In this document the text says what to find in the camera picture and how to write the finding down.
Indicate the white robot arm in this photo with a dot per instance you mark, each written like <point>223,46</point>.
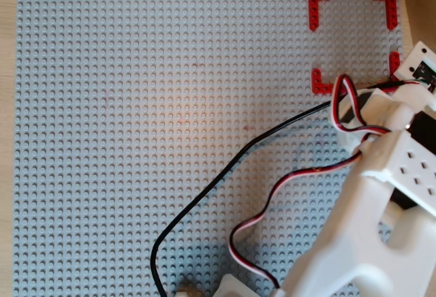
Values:
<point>340,242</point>

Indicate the red L-shaped Lego beam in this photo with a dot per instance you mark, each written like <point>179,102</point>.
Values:
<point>391,7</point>
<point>314,5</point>
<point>320,87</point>
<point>395,62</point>

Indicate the brown cardboard box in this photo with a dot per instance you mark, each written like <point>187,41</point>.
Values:
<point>422,17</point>

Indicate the grey Lego baseplate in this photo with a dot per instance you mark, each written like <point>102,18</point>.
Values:
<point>119,123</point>

